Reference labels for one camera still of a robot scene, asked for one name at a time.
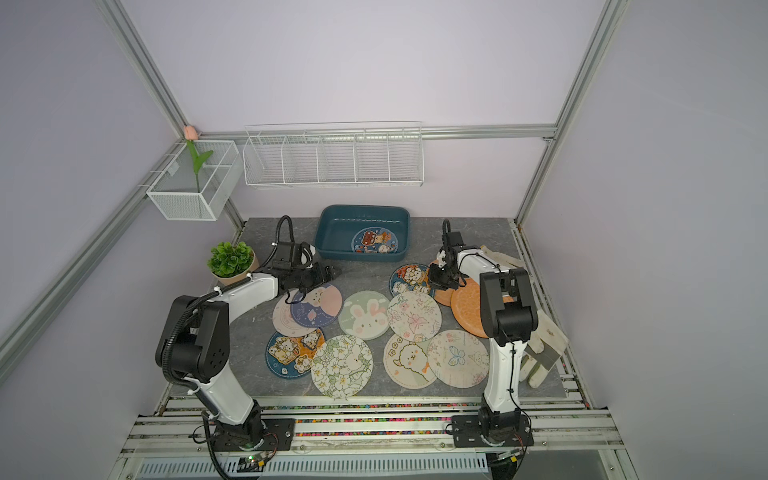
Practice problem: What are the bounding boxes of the blue bunny bear coaster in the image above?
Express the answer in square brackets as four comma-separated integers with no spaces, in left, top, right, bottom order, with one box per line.
[388,263,434,296]

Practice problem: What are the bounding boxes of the purple bunny coaster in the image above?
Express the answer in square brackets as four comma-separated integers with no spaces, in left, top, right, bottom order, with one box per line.
[290,284,343,328]

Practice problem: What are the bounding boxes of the pink floral sketch coaster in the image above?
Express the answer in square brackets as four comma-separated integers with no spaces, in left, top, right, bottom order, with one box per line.
[386,291,442,343]

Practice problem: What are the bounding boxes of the teal plastic storage box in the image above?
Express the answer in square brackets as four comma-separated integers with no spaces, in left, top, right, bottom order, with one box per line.
[314,204,411,262]

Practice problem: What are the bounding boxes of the blue bear picnic coaster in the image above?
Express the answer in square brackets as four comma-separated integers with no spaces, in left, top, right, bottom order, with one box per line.
[351,226,399,254]

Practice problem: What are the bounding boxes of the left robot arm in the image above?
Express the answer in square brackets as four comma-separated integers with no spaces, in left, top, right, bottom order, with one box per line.
[155,215,341,438]

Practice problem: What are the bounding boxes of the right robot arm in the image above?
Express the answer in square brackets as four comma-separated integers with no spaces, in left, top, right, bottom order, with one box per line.
[427,219,539,437]

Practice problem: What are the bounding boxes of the orange round coaster near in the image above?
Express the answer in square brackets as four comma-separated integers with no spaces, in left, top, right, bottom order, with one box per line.
[451,278,488,339]

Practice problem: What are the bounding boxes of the pink swirl coaster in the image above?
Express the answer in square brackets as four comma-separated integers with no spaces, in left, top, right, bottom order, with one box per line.
[272,296,313,338]

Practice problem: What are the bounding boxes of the white work glove far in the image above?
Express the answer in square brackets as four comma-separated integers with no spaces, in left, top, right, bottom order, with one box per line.
[481,245,526,269]

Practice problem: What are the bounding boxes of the green potted plant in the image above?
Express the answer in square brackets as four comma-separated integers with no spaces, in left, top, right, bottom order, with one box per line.
[207,242,259,286]

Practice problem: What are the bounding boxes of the butterfly cream coaster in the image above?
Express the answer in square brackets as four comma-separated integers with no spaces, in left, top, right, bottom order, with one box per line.
[427,330,490,389]

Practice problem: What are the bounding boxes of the green bunny coaster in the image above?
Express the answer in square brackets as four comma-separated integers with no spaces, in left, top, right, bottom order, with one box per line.
[338,290,390,341]

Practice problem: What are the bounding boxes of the blue orange toast coaster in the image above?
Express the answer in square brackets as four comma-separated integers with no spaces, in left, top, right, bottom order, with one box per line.
[265,329,325,380]

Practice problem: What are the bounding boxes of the alpaca cream coaster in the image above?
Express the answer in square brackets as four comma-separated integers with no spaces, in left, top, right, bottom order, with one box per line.
[383,334,437,390]

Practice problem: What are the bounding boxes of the white flower green coaster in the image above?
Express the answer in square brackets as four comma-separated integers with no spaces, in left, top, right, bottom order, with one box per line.
[311,335,374,400]

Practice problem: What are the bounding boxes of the white grey glove near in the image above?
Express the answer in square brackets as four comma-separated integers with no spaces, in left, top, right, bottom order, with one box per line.
[520,309,569,388]

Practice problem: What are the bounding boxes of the pink artificial tulip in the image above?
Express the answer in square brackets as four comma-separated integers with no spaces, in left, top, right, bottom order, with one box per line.
[183,125,213,193]

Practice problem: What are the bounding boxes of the white mesh wall basket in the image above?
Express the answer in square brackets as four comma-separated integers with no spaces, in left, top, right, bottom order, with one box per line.
[147,140,244,221]

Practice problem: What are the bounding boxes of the white wire wall shelf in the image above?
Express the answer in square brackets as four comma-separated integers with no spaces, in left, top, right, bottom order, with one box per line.
[243,121,425,188]

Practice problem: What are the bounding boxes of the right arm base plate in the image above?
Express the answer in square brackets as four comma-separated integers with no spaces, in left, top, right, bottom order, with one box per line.
[445,412,534,448]

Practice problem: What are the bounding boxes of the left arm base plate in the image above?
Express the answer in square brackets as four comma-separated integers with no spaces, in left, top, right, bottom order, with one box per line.
[210,417,296,452]

